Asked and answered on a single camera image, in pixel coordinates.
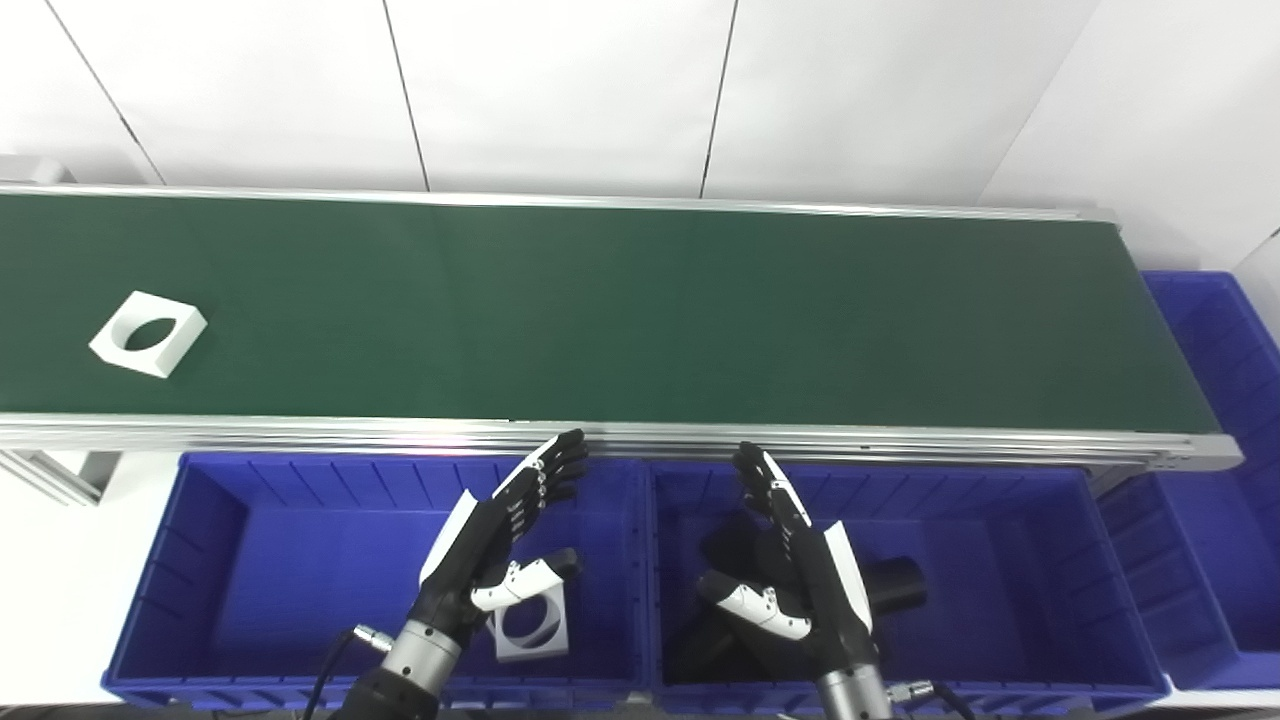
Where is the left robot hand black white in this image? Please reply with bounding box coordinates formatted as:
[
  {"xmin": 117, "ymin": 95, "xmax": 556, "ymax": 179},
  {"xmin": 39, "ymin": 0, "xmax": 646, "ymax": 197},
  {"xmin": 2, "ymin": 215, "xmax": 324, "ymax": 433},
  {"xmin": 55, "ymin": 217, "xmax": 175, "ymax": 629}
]
[{"xmin": 415, "ymin": 430, "xmax": 591, "ymax": 641}]

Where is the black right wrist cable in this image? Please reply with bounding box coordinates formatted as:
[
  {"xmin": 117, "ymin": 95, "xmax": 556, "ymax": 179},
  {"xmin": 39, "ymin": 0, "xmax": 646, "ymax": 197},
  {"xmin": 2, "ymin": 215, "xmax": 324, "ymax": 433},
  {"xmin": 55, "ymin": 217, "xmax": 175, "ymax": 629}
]
[{"xmin": 886, "ymin": 680, "xmax": 976, "ymax": 720}]

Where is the black cylinder part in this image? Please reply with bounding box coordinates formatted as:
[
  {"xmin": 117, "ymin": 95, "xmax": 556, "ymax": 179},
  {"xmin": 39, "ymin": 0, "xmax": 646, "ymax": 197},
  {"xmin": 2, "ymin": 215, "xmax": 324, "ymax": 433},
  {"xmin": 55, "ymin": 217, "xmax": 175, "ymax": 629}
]
[{"xmin": 665, "ymin": 600, "xmax": 771, "ymax": 687}]

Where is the green conveyor belt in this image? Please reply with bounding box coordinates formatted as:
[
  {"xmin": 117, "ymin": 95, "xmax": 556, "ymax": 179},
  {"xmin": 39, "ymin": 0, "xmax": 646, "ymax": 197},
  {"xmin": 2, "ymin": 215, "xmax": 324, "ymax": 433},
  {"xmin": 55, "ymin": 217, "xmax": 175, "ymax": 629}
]
[
  {"xmin": 0, "ymin": 193, "xmax": 1223, "ymax": 435},
  {"xmin": 0, "ymin": 183, "xmax": 1244, "ymax": 474}
]

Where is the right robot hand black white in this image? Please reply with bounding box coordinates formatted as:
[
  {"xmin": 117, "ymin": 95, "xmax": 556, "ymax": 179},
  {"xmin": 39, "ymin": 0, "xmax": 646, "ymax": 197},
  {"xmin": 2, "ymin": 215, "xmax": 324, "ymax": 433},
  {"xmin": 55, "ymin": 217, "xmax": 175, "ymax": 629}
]
[{"xmin": 698, "ymin": 442, "xmax": 879, "ymax": 676}]

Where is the blue plastic bin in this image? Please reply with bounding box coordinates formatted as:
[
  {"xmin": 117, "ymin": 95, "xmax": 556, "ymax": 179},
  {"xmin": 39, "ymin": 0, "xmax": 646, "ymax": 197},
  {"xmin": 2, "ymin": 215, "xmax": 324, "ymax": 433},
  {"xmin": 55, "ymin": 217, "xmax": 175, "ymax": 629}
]
[
  {"xmin": 1095, "ymin": 270, "xmax": 1280, "ymax": 691},
  {"xmin": 645, "ymin": 460, "xmax": 1171, "ymax": 717},
  {"xmin": 100, "ymin": 452, "xmax": 653, "ymax": 711}
]

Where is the white square part with hole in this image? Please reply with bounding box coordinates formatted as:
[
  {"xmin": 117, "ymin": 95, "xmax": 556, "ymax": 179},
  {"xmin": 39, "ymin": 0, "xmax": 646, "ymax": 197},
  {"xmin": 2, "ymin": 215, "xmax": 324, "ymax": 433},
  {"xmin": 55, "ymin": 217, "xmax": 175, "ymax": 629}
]
[
  {"xmin": 89, "ymin": 291, "xmax": 208, "ymax": 379},
  {"xmin": 493, "ymin": 580, "xmax": 571, "ymax": 663}
]

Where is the aluminium conveyor leg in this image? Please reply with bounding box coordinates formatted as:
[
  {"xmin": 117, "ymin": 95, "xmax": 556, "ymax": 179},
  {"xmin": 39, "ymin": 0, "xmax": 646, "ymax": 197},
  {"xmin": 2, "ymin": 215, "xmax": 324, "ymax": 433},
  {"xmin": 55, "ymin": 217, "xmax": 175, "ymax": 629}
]
[{"xmin": 0, "ymin": 450, "xmax": 123, "ymax": 507}]

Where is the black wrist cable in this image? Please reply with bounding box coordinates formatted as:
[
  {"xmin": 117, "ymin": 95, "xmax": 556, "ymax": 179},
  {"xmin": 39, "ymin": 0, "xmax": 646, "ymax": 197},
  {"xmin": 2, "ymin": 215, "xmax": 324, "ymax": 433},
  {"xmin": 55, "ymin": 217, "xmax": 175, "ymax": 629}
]
[
  {"xmin": 300, "ymin": 624, "xmax": 394, "ymax": 720},
  {"xmin": 886, "ymin": 680, "xmax": 976, "ymax": 720}
]

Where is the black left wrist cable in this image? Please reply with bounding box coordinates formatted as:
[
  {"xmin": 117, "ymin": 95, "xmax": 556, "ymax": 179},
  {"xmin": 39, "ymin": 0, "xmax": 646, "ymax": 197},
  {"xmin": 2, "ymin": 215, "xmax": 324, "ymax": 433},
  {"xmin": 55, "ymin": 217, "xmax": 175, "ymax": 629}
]
[{"xmin": 300, "ymin": 624, "xmax": 394, "ymax": 720}]

